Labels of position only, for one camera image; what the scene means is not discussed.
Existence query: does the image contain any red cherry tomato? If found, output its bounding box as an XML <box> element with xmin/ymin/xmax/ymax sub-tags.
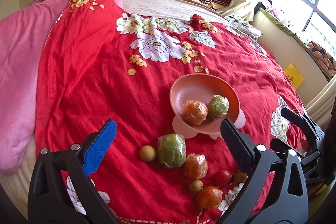
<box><xmin>213</xmin><ymin>169</ymin><xmax>231</xmax><ymax>186</ymax></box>

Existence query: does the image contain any brown longan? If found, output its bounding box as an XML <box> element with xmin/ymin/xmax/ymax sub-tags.
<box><xmin>139</xmin><ymin>145</ymin><xmax>157</xmax><ymax>162</ymax></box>
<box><xmin>234</xmin><ymin>171</ymin><xmax>248</xmax><ymax>183</ymax></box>
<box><xmin>188</xmin><ymin>180</ymin><xmax>205</xmax><ymax>192</ymax></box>

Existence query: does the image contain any orange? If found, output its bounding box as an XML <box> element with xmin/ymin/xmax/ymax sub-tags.
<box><xmin>196</xmin><ymin>186</ymin><xmax>223</xmax><ymax>209</ymax></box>
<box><xmin>184</xmin><ymin>153</ymin><xmax>209</xmax><ymax>180</ymax></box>
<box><xmin>183</xmin><ymin>100</ymin><xmax>208</xmax><ymax>126</ymax></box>

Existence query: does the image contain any large green fruit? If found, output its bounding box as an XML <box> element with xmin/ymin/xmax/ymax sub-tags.
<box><xmin>157</xmin><ymin>134</ymin><xmax>186</xmax><ymax>169</ymax></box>

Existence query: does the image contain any wrapped orange front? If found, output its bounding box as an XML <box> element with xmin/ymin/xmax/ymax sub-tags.
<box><xmin>196</xmin><ymin>186</ymin><xmax>223</xmax><ymax>209</ymax></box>

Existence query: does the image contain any yellow paper note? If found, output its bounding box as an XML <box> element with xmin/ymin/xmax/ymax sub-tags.
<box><xmin>284</xmin><ymin>64</ymin><xmax>304</xmax><ymax>90</ymax></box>

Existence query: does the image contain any green-edged windowsill mat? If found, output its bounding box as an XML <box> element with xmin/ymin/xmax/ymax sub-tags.
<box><xmin>258</xmin><ymin>7</ymin><xmax>333</xmax><ymax>82</ymax></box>

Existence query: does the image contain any wrapped green fruit in bowl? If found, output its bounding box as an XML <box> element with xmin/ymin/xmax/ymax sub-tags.
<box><xmin>207</xmin><ymin>95</ymin><xmax>230</xmax><ymax>119</ymax></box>

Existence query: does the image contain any orange patterned cushion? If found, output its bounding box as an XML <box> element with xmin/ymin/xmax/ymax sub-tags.
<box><xmin>308</xmin><ymin>42</ymin><xmax>335</xmax><ymax>77</ymax></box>

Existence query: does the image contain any wrapped orange in bowl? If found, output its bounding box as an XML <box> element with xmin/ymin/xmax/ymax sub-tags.
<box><xmin>183</xmin><ymin>100</ymin><xmax>208</xmax><ymax>126</ymax></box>

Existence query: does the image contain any pink plastic fruit bowl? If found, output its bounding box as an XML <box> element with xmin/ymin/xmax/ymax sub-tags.
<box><xmin>170</xmin><ymin>74</ymin><xmax>245</xmax><ymax>140</ymax></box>

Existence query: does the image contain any red floral bedspread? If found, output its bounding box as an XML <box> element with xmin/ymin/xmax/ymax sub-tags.
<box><xmin>35</xmin><ymin>0</ymin><xmax>303</xmax><ymax>223</ymax></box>

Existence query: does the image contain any pink blanket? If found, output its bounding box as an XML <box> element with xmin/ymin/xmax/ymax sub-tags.
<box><xmin>0</xmin><ymin>0</ymin><xmax>124</xmax><ymax>176</ymax></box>

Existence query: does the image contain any beige bed sheet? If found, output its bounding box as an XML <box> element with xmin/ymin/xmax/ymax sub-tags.
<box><xmin>123</xmin><ymin>0</ymin><xmax>228</xmax><ymax>23</ymax></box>

